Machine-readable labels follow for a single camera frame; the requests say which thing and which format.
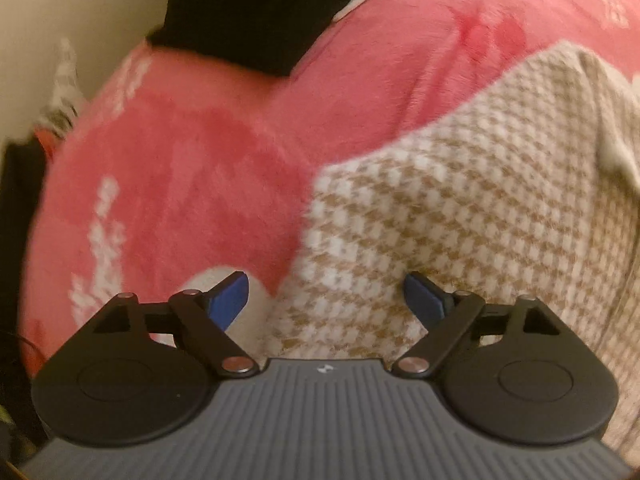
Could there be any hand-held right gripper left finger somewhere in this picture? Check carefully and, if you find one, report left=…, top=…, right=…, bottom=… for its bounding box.
left=92, top=271, right=261, bottom=377

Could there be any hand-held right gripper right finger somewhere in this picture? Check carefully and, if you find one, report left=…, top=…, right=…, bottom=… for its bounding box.
left=391, top=271, right=562, bottom=378

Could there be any beige houndstooth knit sweater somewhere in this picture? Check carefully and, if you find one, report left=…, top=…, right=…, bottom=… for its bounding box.
left=262, top=42, right=640, bottom=456

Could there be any red floral blanket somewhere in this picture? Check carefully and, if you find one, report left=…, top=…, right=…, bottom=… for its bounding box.
left=22, top=0, right=640, bottom=376

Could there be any black white checked cloth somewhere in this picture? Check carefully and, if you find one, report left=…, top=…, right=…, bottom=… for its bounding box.
left=35, top=37, right=88, bottom=138

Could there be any black garment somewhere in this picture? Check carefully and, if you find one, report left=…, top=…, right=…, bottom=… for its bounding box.
left=150, top=0, right=401, bottom=78

